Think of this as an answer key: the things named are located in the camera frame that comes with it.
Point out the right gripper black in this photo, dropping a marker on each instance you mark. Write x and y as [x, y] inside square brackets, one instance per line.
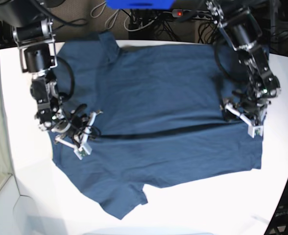
[76, 125]

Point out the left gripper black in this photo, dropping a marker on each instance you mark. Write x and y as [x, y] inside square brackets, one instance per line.
[243, 106]

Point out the dark blue t-shirt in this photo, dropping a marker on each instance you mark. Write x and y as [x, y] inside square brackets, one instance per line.
[161, 124]

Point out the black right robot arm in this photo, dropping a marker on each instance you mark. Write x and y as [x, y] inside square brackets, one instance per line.
[31, 24]

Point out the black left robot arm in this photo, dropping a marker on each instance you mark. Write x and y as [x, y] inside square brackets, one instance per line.
[242, 33]

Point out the blue plastic box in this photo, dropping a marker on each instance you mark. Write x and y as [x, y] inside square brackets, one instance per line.
[140, 4]

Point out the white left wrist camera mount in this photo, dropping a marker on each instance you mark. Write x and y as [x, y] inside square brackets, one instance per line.
[255, 126]

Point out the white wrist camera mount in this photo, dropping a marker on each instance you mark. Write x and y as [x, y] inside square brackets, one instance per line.
[255, 126]
[80, 150]

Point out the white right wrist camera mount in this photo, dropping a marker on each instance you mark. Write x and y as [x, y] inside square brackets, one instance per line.
[80, 150]

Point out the black power strip red switch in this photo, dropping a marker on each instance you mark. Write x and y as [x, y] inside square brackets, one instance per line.
[196, 15]

